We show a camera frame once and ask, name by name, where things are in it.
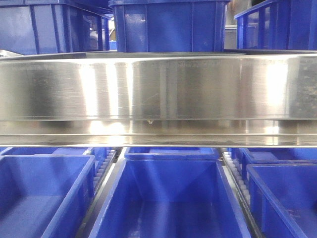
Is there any blue bin upper center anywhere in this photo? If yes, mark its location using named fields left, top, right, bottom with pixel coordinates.
left=109, top=0, right=228, bottom=53

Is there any blue bin lower right front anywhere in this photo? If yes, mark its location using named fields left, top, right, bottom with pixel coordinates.
left=247, top=164, right=317, bottom=238

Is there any blue bin upper right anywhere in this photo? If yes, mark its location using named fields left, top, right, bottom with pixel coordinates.
left=234, top=0, right=317, bottom=50

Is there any left roller track rail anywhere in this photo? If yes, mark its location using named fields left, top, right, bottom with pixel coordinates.
left=75, top=147, right=127, bottom=238

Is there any roller track rail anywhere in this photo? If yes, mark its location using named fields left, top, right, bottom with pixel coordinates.
left=220, top=148, right=265, bottom=238
left=75, top=147, right=127, bottom=238

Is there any blue bin lower center rear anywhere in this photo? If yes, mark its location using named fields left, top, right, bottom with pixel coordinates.
left=124, top=147, right=219, bottom=160

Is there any dark blue bin upper left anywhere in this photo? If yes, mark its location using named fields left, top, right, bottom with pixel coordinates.
left=0, top=0, right=109, bottom=55

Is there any blue bin lower left front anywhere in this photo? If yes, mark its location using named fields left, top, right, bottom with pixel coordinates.
left=0, top=155, right=95, bottom=238

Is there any blue bin lower center front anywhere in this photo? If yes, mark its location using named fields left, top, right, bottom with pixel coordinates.
left=90, top=159, right=250, bottom=238

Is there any right roller track rail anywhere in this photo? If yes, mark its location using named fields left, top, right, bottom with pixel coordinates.
left=220, top=148, right=265, bottom=238

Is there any blue bin lower left rear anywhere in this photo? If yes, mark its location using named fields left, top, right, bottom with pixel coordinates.
left=0, top=147, right=111, bottom=171

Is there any blue bin lower right rear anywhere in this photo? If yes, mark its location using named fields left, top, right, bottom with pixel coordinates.
left=228, top=148, right=317, bottom=181

